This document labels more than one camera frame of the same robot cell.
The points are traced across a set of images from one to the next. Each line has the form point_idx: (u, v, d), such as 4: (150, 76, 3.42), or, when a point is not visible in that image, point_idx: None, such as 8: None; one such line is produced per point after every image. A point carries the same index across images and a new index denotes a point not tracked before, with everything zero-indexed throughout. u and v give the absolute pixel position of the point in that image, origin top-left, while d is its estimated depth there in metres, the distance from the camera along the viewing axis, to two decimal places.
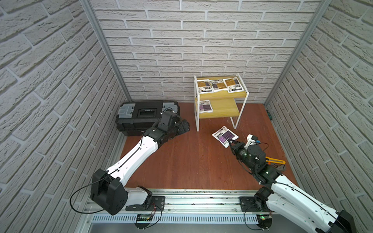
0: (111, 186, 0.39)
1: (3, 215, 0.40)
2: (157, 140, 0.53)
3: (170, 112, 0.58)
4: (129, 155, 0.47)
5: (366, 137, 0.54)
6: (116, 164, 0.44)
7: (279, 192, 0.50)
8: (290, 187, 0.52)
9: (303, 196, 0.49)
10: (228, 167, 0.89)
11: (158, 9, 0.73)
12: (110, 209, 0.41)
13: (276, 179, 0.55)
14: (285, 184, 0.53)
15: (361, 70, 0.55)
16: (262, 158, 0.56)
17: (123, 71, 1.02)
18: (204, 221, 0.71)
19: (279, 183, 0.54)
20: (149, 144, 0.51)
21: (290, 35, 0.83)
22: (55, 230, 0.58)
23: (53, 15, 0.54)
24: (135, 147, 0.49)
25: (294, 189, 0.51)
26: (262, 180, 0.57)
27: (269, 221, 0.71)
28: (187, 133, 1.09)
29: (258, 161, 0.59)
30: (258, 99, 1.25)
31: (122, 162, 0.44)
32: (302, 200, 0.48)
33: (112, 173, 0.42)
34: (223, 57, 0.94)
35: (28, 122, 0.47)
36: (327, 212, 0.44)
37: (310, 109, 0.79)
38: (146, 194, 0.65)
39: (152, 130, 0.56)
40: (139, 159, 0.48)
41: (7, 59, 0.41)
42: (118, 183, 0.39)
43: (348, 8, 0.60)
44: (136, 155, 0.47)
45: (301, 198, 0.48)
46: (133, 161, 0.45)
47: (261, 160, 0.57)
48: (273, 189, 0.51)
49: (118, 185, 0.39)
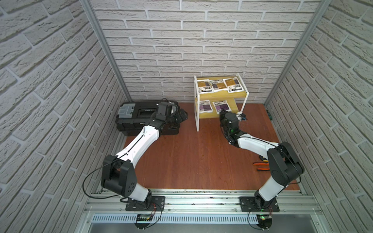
0: (123, 168, 0.42)
1: (3, 215, 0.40)
2: (158, 127, 0.57)
3: (165, 103, 0.62)
4: (134, 141, 0.49)
5: (366, 137, 0.54)
6: (125, 149, 0.47)
7: (243, 144, 0.67)
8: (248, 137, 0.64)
9: (257, 140, 0.60)
10: (228, 167, 0.89)
11: (158, 9, 0.73)
12: (123, 191, 0.44)
13: (240, 136, 0.67)
14: (245, 136, 0.65)
15: (361, 70, 0.55)
16: (235, 123, 0.68)
17: (123, 71, 1.02)
18: (203, 221, 0.71)
19: (241, 138, 0.66)
20: (151, 131, 0.55)
21: (290, 35, 0.83)
22: (55, 230, 0.58)
23: (53, 15, 0.54)
24: (139, 135, 0.53)
25: (251, 138, 0.63)
26: (231, 140, 0.71)
27: (269, 220, 0.71)
28: (187, 134, 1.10)
29: (231, 125, 0.72)
30: (258, 99, 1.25)
31: (129, 147, 0.47)
32: (256, 142, 0.59)
33: (122, 156, 0.45)
34: (223, 57, 0.94)
35: (28, 122, 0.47)
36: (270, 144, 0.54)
37: (310, 109, 0.79)
38: (147, 192, 0.66)
39: (152, 120, 0.59)
40: (144, 145, 0.51)
41: (7, 59, 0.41)
42: (129, 165, 0.42)
43: (348, 8, 0.60)
44: (141, 141, 0.50)
45: (255, 141, 0.59)
46: (140, 145, 0.49)
47: (233, 124, 0.70)
48: (239, 144, 0.69)
49: (129, 166, 0.42)
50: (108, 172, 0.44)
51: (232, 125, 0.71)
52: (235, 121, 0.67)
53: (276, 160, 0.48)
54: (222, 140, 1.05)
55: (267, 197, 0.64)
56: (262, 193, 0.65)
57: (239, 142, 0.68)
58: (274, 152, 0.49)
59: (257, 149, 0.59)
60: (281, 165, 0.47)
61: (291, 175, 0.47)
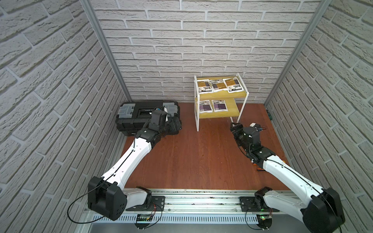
0: (109, 191, 0.38)
1: (3, 215, 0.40)
2: (149, 140, 0.53)
3: (159, 111, 0.58)
4: (124, 159, 0.46)
5: (366, 137, 0.54)
6: (112, 169, 0.43)
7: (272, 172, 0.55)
8: (280, 164, 0.53)
9: (292, 172, 0.50)
10: (228, 167, 0.89)
11: (158, 9, 0.73)
12: (110, 215, 0.40)
13: (268, 157, 0.57)
14: (276, 162, 0.54)
15: (361, 70, 0.55)
16: (256, 137, 0.59)
17: (123, 71, 1.02)
18: (203, 221, 0.71)
19: (271, 164, 0.55)
20: (143, 146, 0.50)
21: (290, 35, 0.83)
22: (55, 230, 0.58)
23: (53, 15, 0.54)
24: (129, 150, 0.49)
25: (283, 166, 0.52)
26: (255, 158, 0.60)
27: (269, 221, 0.71)
28: (187, 133, 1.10)
29: (252, 141, 0.63)
30: (258, 99, 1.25)
31: (117, 166, 0.44)
32: (289, 176, 0.49)
33: (109, 177, 0.41)
34: (223, 57, 0.94)
35: (28, 122, 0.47)
36: (312, 188, 0.44)
37: (310, 109, 0.79)
38: (146, 193, 0.65)
39: (144, 131, 0.55)
40: (134, 161, 0.47)
41: (7, 59, 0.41)
42: (116, 188, 0.39)
43: (348, 8, 0.60)
44: (131, 157, 0.47)
45: (289, 174, 0.49)
46: (129, 163, 0.45)
47: (254, 139, 0.61)
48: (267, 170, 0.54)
49: (116, 189, 0.39)
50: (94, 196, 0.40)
51: (253, 141, 0.62)
52: (256, 135, 0.59)
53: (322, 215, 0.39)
54: (222, 140, 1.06)
55: (269, 203, 0.63)
56: (268, 199, 0.63)
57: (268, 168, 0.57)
58: (318, 202, 0.40)
59: (292, 185, 0.49)
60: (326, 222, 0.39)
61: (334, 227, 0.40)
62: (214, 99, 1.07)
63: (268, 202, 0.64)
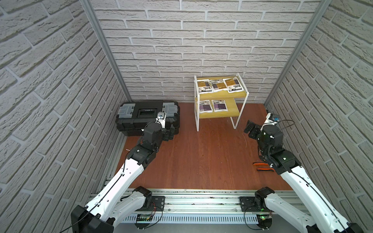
0: (90, 224, 0.36)
1: (3, 215, 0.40)
2: (142, 162, 0.50)
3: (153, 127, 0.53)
4: (111, 185, 0.43)
5: (366, 138, 0.54)
6: (97, 196, 0.41)
7: (293, 184, 0.48)
8: (305, 181, 0.45)
9: (316, 194, 0.43)
10: (228, 168, 0.89)
11: (158, 9, 0.73)
12: None
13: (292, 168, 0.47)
14: (301, 178, 0.46)
15: (361, 70, 0.55)
16: (278, 140, 0.50)
17: (123, 71, 1.02)
18: (204, 221, 0.71)
19: (295, 178, 0.46)
20: (133, 170, 0.47)
21: (290, 35, 0.83)
22: (55, 230, 0.58)
23: (53, 15, 0.54)
24: (118, 174, 0.46)
25: (309, 185, 0.44)
26: (275, 163, 0.50)
27: (269, 221, 0.71)
28: (188, 133, 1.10)
29: (273, 141, 0.53)
30: (258, 99, 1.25)
31: (103, 194, 0.42)
32: (313, 199, 0.42)
33: (93, 208, 0.39)
34: (223, 57, 0.94)
35: (28, 122, 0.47)
36: (337, 220, 0.39)
37: (310, 109, 0.79)
38: (144, 198, 0.64)
39: (136, 150, 0.52)
40: (123, 187, 0.45)
41: (7, 59, 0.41)
42: (98, 221, 0.37)
43: (348, 8, 0.60)
44: (118, 183, 0.44)
45: (313, 196, 0.43)
46: (116, 191, 0.43)
47: (276, 141, 0.51)
48: (287, 180, 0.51)
49: (97, 223, 0.37)
50: (76, 229, 0.41)
51: (274, 142, 0.52)
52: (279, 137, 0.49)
53: None
54: (222, 140, 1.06)
55: (270, 206, 0.63)
56: (269, 203, 0.63)
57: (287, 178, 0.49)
58: None
59: (311, 207, 0.44)
60: None
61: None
62: (214, 99, 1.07)
63: (269, 205, 0.63)
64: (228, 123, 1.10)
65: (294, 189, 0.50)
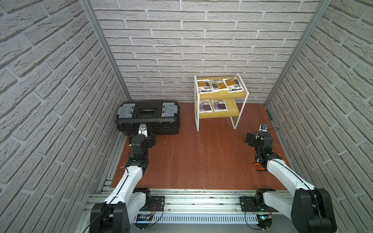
0: (115, 209, 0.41)
1: (3, 215, 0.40)
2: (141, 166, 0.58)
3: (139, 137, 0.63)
4: (121, 183, 0.49)
5: (367, 137, 0.54)
6: (112, 193, 0.45)
7: (273, 169, 0.60)
8: (281, 164, 0.57)
9: (290, 171, 0.53)
10: (228, 167, 0.89)
11: (158, 9, 0.73)
12: None
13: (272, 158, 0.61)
14: (279, 163, 0.58)
15: (361, 70, 0.55)
16: (267, 141, 0.66)
17: (123, 71, 1.02)
18: (204, 221, 0.71)
19: (273, 162, 0.59)
20: (135, 170, 0.55)
21: (290, 35, 0.83)
22: (55, 230, 0.58)
23: (53, 15, 0.54)
24: (124, 175, 0.53)
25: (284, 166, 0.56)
26: (261, 159, 0.65)
27: (269, 221, 0.71)
28: (188, 134, 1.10)
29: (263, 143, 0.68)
30: (258, 99, 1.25)
31: (116, 191, 0.46)
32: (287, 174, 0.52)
33: (112, 200, 0.42)
34: (223, 57, 0.94)
35: (28, 122, 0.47)
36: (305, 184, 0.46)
37: (310, 109, 0.79)
38: (144, 194, 0.64)
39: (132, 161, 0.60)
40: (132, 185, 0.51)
41: (7, 59, 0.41)
42: (122, 204, 0.41)
43: (348, 8, 0.60)
44: (127, 181, 0.50)
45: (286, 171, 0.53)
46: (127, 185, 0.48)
47: (266, 143, 0.66)
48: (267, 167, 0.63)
49: (122, 206, 0.41)
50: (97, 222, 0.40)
51: (264, 144, 0.68)
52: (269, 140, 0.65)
53: (304, 207, 0.41)
54: (222, 140, 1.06)
55: (267, 199, 0.64)
56: (265, 195, 0.65)
57: (267, 165, 0.63)
58: (302, 192, 0.42)
59: (287, 182, 0.51)
60: (306, 213, 0.41)
61: (316, 230, 0.40)
62: (214, 99, 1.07)
63: (266, 197, 0.64)
64: (228, 123, 1.10)
65: (274, 173, 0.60)
